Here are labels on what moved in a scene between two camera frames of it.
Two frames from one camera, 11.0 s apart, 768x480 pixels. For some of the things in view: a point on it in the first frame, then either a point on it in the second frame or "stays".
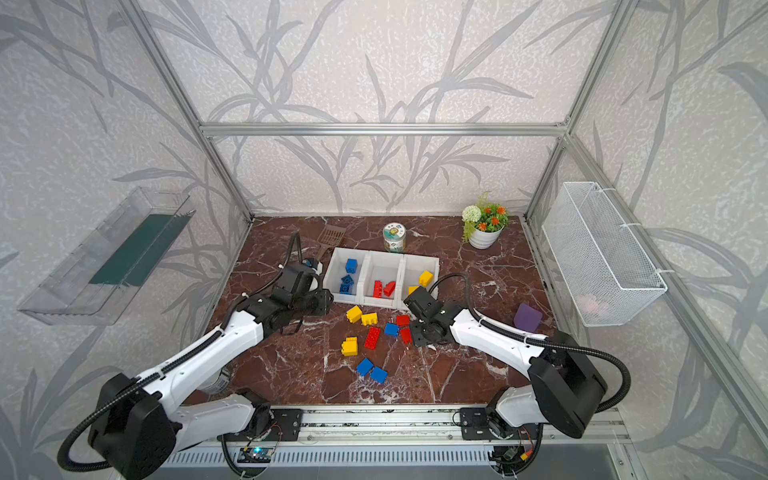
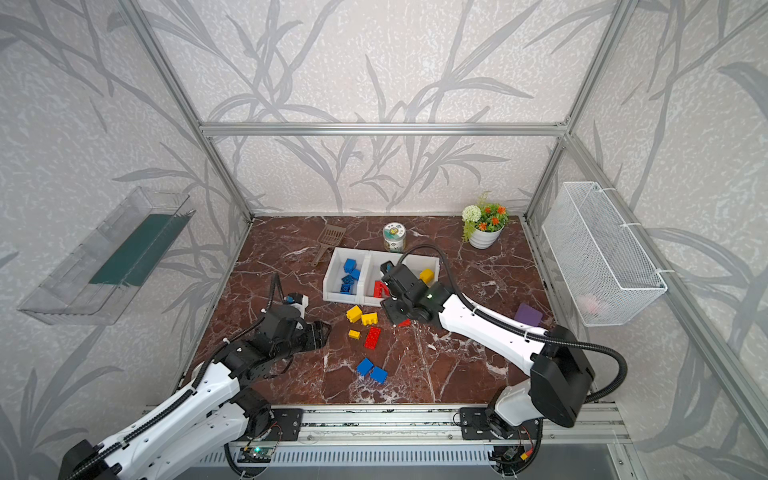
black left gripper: [321, 300] to [313, 334]
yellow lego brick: [369, 319] stays
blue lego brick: [347, 281] stays
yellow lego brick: [426, 278] stays
